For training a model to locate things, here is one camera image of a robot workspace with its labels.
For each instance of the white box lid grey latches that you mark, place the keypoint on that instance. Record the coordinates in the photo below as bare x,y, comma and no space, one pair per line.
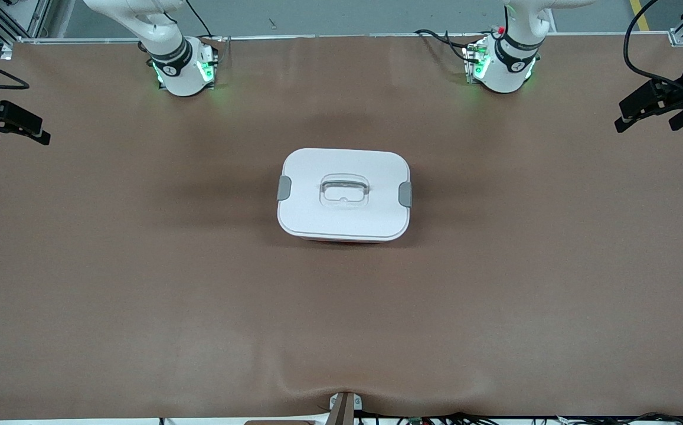
306,212

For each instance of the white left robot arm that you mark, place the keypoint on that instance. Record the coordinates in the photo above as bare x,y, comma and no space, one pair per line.
503,74

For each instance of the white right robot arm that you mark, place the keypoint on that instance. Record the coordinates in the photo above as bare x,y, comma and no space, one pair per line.
182,77

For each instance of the pink plastic storage box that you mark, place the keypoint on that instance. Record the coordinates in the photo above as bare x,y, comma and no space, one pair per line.
347,241

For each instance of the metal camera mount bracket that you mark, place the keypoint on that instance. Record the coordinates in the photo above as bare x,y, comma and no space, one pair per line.
341,410

